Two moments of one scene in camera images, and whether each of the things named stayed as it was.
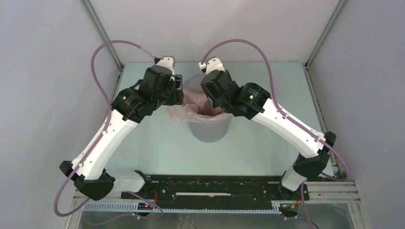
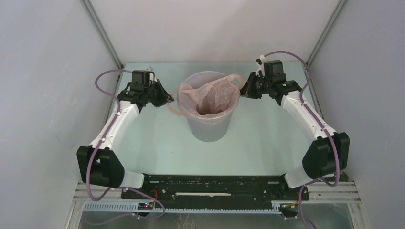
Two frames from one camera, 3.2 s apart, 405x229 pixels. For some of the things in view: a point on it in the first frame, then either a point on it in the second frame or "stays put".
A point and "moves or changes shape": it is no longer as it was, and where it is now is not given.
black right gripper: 215,103 -> 248,90
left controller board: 144,206 stays put
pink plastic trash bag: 197,107 moves or changes shape
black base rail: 215,189 stays put
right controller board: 292,206 stays put
